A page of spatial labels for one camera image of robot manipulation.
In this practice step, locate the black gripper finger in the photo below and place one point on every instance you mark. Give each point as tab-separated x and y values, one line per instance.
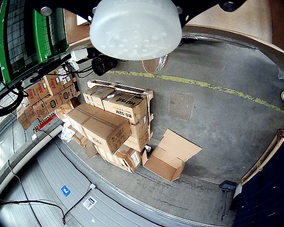
203	6
71	6

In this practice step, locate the white shoe spray bottle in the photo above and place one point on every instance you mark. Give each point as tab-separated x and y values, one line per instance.
135	30

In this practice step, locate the flat white box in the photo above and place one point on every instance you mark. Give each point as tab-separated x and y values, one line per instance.
81	20

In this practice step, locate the divided cardboard box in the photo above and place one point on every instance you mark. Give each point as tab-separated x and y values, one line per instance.
239	21

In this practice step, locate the white device box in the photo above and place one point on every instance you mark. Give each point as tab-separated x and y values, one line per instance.
78	56

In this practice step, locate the Alley printed cardboard box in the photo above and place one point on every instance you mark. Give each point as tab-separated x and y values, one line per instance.
41	88
33	94
53	84

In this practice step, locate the cardboard box with dark logo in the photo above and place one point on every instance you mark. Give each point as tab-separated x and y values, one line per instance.
52	103
67	93

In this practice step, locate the cardboard box with white label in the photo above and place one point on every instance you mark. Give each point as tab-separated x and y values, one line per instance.
97	94

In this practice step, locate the cardboard box printed BS-52M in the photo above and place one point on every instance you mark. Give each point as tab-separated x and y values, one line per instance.
125	104

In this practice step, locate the long cardboard box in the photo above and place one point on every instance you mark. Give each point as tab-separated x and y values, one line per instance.
97	125

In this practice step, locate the cardboard box under printed box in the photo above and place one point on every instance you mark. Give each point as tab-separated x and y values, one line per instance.
138	134

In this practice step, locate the torn cardboard box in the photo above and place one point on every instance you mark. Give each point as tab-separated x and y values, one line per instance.
125	158

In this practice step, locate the open flattened cardboard box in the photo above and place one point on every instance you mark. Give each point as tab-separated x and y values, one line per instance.
165	165

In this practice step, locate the green metal shelf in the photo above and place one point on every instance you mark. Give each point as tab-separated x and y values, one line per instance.
41	35

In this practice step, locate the black round device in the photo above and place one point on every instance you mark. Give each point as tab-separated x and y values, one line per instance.
101	66

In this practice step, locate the wooden floor pallet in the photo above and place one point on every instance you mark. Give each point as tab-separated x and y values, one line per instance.
123	86

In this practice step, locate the red hazard strip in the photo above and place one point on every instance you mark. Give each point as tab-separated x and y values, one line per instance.
43	123

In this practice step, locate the white plastic wrap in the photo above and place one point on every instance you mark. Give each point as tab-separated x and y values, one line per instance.
67	133

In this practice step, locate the leaning wooden pallet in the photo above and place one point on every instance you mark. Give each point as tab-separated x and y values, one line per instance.
260	159

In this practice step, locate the black floor stand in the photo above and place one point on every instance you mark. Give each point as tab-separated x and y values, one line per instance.
227	185

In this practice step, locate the blue sign sticker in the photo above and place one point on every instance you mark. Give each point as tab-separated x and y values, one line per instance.
65	191

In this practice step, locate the dark blue crates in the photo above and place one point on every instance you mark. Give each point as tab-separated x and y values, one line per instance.
269	184

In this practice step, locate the white label sticker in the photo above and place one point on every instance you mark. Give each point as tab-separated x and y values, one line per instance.
89	203

